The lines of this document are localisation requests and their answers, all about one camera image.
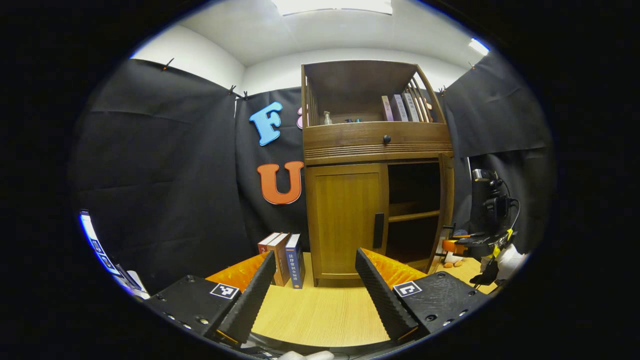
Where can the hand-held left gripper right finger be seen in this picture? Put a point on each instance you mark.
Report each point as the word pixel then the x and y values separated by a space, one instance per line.
pixel 380 295

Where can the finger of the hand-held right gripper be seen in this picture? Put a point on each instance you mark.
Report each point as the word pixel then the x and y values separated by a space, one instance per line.
pixel 455 246

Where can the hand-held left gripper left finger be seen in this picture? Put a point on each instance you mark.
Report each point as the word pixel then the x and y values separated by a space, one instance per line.
pixel 250 300

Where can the wooden cabinet door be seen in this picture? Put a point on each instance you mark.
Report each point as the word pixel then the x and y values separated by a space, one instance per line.
pixel 444 210
pixel 345 220

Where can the wooden double-door shoe cabinet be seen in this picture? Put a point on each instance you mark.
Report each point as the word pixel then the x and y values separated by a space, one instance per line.
pixel 360 80

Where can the wooden inner cabinet shelf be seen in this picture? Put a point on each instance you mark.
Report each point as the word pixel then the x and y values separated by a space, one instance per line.
pixel 415 216

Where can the wooden cabinet drawer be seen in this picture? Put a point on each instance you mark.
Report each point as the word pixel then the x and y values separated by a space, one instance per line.
pixel 345 137

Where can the brown book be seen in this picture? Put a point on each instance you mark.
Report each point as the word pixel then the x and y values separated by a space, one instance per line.
pixel 279 260

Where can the red book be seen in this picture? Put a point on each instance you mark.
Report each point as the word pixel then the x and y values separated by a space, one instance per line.
pixel 263 244

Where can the blue book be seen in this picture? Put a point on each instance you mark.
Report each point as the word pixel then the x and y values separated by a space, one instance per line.
pixel 295 262

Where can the lilac book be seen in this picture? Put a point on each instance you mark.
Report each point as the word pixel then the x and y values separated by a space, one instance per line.
pixel 400 108

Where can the black backdrop cloth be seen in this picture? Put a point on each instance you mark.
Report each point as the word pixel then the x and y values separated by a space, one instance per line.
pixel 160 175

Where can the small ceiling light panel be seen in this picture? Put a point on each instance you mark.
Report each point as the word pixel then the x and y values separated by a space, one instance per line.
pixel 478 46

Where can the clear pump bottle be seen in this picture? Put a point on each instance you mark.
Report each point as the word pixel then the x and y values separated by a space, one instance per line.
pixel 328 119

